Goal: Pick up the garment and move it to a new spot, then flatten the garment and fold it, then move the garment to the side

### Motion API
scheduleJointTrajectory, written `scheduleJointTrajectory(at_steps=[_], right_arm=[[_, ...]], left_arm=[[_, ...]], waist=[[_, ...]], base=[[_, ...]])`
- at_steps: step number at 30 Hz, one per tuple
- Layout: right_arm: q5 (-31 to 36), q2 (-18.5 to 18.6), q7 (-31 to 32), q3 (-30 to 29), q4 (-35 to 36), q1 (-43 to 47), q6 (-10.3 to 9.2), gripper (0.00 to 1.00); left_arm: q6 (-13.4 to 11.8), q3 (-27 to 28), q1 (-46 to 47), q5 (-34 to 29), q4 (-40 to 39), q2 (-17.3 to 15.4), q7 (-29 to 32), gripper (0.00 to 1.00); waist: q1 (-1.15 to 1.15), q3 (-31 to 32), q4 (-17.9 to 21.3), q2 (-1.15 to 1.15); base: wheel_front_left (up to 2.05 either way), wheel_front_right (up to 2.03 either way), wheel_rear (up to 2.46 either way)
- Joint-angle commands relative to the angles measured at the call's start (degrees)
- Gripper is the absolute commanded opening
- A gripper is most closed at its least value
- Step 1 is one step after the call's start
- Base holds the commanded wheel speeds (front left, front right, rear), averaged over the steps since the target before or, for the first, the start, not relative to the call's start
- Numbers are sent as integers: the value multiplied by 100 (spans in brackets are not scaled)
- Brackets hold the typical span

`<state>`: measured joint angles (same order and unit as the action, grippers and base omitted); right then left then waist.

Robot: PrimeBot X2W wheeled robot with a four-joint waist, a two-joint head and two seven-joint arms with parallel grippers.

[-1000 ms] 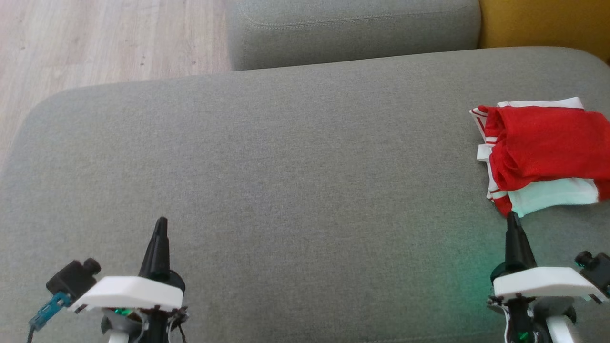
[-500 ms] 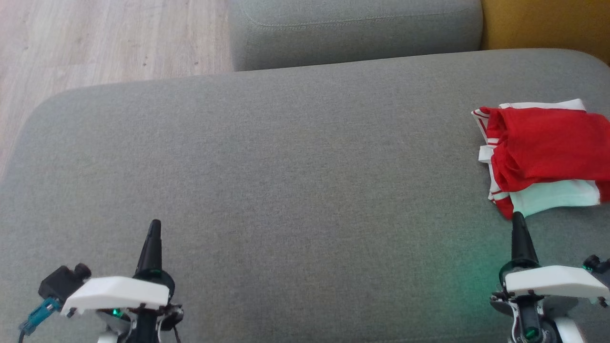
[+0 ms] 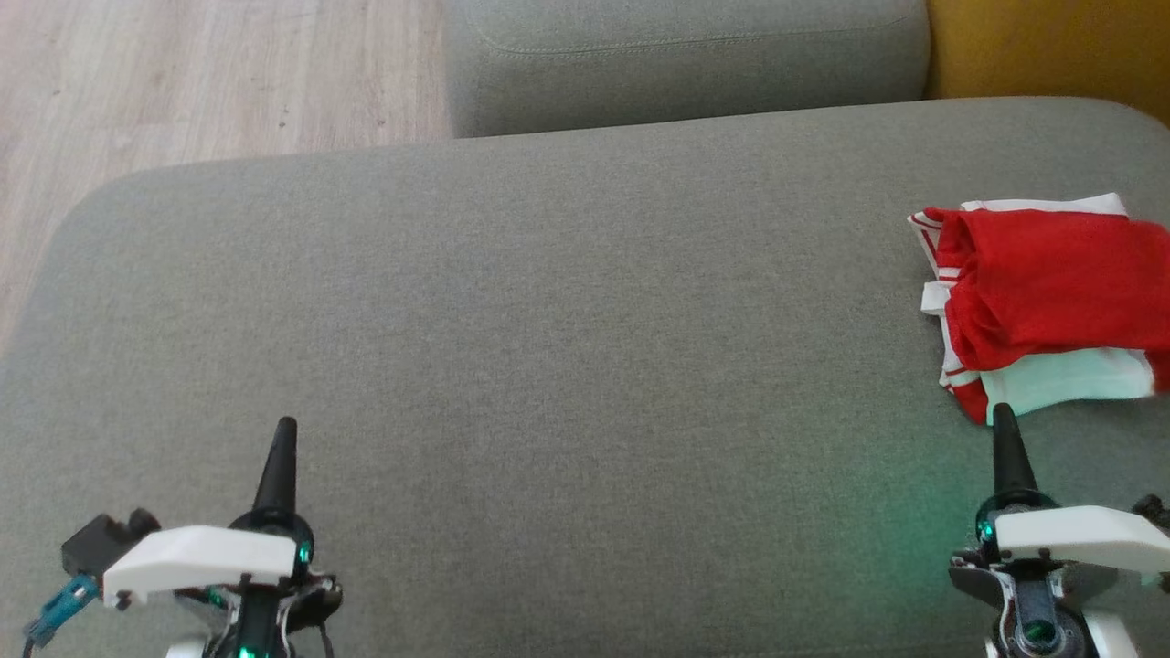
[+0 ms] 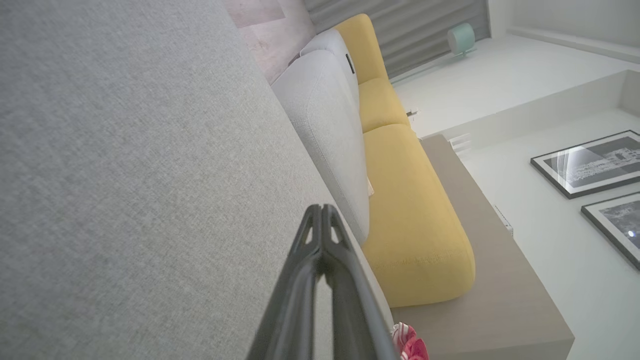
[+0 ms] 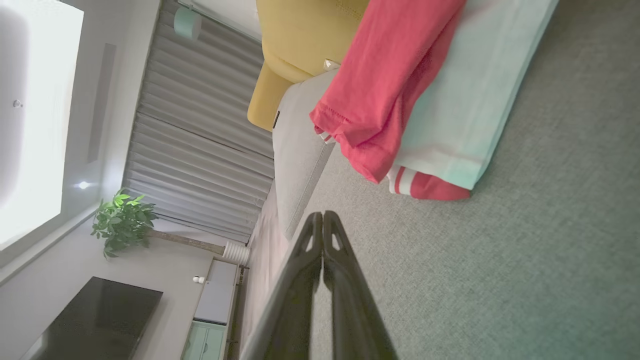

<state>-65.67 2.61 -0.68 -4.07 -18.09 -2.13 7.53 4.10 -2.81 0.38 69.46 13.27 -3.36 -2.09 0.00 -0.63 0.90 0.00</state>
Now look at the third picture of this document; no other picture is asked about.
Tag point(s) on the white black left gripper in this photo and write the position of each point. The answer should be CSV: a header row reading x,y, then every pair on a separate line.
x,y
201,557

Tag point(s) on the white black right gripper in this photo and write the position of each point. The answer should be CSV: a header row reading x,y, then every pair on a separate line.
x,y
1079,535

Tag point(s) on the red white basketball jersey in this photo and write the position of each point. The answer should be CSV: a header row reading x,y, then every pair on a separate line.
x,y
1051,292

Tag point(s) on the grey fabric sofa seat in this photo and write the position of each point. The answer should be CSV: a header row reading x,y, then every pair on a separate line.
x,y
548,366

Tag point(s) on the yellow sofa cushion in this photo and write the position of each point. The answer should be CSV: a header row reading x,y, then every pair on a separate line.
x,y
1051,55

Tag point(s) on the grey sofa cushion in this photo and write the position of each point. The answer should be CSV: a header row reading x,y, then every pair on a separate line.
x,y
686,64

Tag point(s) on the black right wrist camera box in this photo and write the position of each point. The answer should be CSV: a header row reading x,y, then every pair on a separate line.
x,y
1154,512

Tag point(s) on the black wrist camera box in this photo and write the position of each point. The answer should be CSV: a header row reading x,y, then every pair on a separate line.
x,y
1154,512
101,544

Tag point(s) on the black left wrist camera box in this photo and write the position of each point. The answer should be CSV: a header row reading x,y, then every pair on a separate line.
x,y
101,544

